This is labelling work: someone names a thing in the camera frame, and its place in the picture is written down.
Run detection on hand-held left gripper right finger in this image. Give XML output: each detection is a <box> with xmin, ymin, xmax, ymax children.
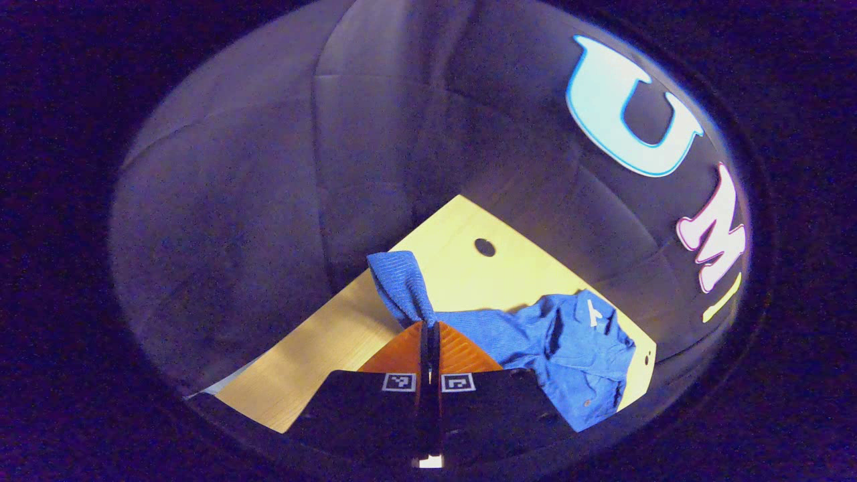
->
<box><xmin>429</xmin><ymin>321</ymin><xmax>576</xmax><ymax>463</ymax></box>

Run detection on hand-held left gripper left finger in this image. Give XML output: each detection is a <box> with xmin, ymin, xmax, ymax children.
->
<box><xmin>288</xmin><ymin>321</ymin><xmax>430</xmax><ymax>463</ymax></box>

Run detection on blue button jacket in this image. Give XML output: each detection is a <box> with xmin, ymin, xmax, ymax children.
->
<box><xmin>367</xmin><ymin>251</ymin><xmax>637</xmax><ymax>432</ymax></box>

